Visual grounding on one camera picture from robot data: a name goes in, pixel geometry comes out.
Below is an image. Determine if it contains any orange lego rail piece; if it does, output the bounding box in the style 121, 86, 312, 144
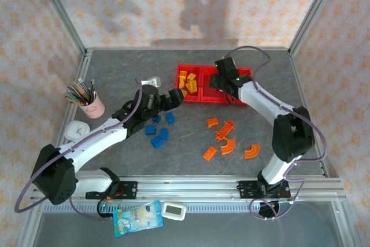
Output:
215, 120, 235, 141

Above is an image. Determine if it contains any orange lego plate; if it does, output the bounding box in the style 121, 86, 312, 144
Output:
202, 146, 219, 162

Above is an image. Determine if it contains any orange curved lego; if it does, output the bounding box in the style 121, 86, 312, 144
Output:
220, 138, 236, 156
244, 143, 261, 160

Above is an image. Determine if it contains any pink cup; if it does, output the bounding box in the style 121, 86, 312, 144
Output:
79, 90, 105, 119

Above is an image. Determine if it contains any dark paint brush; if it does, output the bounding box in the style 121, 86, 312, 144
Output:
88, 78, 96, 103

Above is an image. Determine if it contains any silver tipped pen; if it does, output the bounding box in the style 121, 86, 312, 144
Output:
77, 78, 91, 104

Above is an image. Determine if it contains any tan pencil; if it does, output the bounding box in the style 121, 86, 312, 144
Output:
71, 82, 89, 102

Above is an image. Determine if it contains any green pen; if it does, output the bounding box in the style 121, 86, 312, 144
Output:
65, 93, 84, 105

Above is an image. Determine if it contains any white square clock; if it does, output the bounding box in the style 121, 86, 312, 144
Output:
64, 120, 91, 145

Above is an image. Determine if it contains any white digital timer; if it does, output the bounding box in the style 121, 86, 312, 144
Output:
161, 201, 186, 221

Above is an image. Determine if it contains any blue white snack bag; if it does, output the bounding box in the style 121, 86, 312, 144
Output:
112, 200, 164, 238

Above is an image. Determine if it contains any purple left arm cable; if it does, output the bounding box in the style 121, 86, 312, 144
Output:
14, 78, 145, 222

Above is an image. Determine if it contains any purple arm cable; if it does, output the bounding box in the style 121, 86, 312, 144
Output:
14, 78, 145, 222
222, 45, 328, 221

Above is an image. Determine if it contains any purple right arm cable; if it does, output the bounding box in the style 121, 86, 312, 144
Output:
222, 45, 328, 221

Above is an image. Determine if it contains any aluminium table edge rail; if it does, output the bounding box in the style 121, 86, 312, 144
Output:
86, 46, 291, 53
288, 51, 330, 178
45, 50, 93, 178

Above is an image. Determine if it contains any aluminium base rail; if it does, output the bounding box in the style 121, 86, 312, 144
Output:
31, 175, 347, 201

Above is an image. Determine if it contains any aluminium frame post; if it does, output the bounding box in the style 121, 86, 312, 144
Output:
288, 0, 345, 57
31, 0, 88, 57

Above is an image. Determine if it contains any grey slotted cable duct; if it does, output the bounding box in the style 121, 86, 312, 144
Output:
43, 202, 262, 213

